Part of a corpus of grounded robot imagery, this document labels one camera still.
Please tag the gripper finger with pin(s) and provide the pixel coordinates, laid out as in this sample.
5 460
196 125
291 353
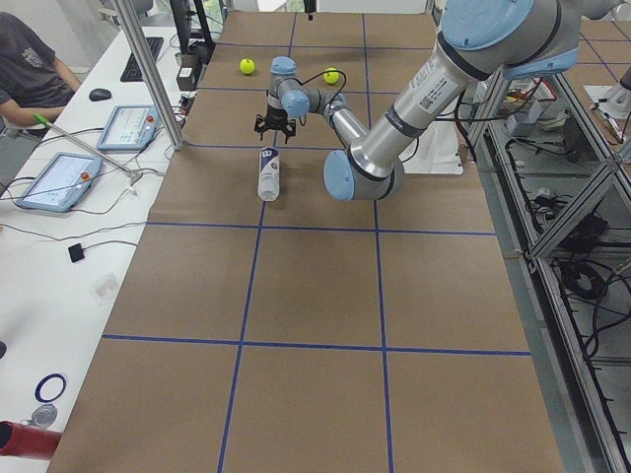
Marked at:
289 128
260 125

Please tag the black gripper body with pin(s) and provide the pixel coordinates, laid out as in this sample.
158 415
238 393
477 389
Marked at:
274 112

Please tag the clear tennis ball can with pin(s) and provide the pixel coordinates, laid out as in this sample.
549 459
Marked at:
268 187

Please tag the yellow tennis ball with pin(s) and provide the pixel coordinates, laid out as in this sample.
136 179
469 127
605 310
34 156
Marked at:
247 66
330 76

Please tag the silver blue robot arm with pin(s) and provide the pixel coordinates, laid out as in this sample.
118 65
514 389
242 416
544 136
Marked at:
521 38

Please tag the small black box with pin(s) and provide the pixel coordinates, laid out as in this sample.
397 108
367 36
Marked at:
188 73

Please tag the black computer monitor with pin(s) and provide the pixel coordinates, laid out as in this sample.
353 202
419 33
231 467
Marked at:
183 15

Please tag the upper blue teach pendant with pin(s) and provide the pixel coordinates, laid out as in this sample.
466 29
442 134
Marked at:
130 128

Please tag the blue teach pendant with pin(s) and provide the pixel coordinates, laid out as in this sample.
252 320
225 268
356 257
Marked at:
130 128
62 183

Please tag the black computer mouse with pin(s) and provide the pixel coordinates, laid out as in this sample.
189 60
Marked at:
99 94

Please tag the brown paper table mat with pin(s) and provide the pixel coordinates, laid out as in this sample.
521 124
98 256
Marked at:
307 334

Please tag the lower blue teach pendant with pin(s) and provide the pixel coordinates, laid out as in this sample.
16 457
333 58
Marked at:
62 183

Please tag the small black square device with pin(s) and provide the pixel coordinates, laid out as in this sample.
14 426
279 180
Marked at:
77 252

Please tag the seated person in grey shirt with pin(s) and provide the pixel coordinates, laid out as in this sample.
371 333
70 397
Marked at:
34 81

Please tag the metal lid disc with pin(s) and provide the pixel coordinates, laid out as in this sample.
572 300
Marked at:
44 416

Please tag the red cylinder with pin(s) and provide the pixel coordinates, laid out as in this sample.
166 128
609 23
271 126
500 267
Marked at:
29 442

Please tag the aluminium frame post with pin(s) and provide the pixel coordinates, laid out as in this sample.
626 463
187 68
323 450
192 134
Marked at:
139 47

